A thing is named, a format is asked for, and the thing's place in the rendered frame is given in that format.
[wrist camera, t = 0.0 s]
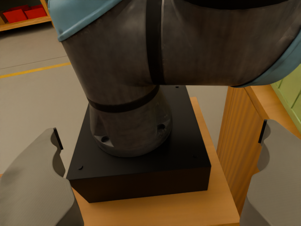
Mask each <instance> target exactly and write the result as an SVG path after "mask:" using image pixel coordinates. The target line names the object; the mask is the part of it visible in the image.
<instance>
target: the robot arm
mask: <svg viewBox="0 0 301 226"><path fill-rule="evenodd" d="M47 6H48V11H49V14H50V17H51V19H52V22H53V24H54V27H55V29H56V32H57V34H58V36H57V39H58V41H59V42H61V43H62V45H63V47H64V49H65V52H66V54H67V56H68V58H69V60H70V63H71V65H72V67H73V69H74V71H75V73H76V76H77V78H78V80H79V82H80V84H81V87H82V88H83V90H84V93H85V95H86V97H87V99H88V101H89V104H90V130H91V133H92V135H93V137H94V139H95V141H96V143H97V145H98V146H99V147H100V148H101V149H102V150H103V151H105V152H106V153H108V154H110V155H113V156H117V157H136V156H141V155H144V154H147V153H149V152H151V151H153V150H155V149H156V148H157V147H159V146H160V145H161V144H162V143H163V142H164V141H165V140H166V139H167V137H168V136H169V134H170V132H171V129H172V111H171V108H170V105H169V103H168V101H167V99H166V97H165V95H164V93H163V91H162V89H161V87H160V85H190V86H230V87H235V88H242V87H247V86H261V85H268V84H272V83H275V82H277V81H279V80H281V79H283V78H285V77H286V76H287V75H289V74H290V73H291V72H293V71H294V70H295V69H296V68H297V67H298V66H299V65H300V64H301V0H48V4H47ZM258 143H260V144H261V146H262V149H261V152H260V156H259V159H258V163H257V168H258V169H259V171H260V172H258V173H256V174H254V175H253V176H252V178H251V181H250V184H249V188H248V192H247V195H246V199H245V202H244V206H243V210H242V213H241V217H240V226H301V140H300V139H299V138H298V137H296V136H295V135H294V134H293V133H291V132H290V131H289V130H287V129H286V128H285V127H283V126H282V125H281V124H279V123H278V122H277V121H276V120H273V119H268V120H267V119H264V122H263V126H262V130H261V134H260V137H259V140H258ZM61 150H63V146H62V143H61V140H60V137H59V134H58V132H57V129H56V127H55V128H48V129H46V130H45V131H44V132H43V133H42V134H40V135H39V136H38V137H37V138H36V139H35V140H34V141H33V142H32V143H31V144H30V145H29V146H28V147H26V148H25V149H24V150H23V151H22V152H21V153H20V154H19V155H18V156H17V157H16V158H15V159H14V160H13V162H12V163H11V164H10V165H9V167H8V168H7V169H6V170H5V172H4V173H3V175H2V176H1V178H0V226H84V221H83V218H82V214H81V211H80V208H79V205H78V203H77V200H76V197H75V195H74V192H73V190H72V187H71V185H70V182H69V180H68V179H66V178H63V176H64V174H65V167H64V165H63V162H62V159H61V157H60V153H61Z"/></svg>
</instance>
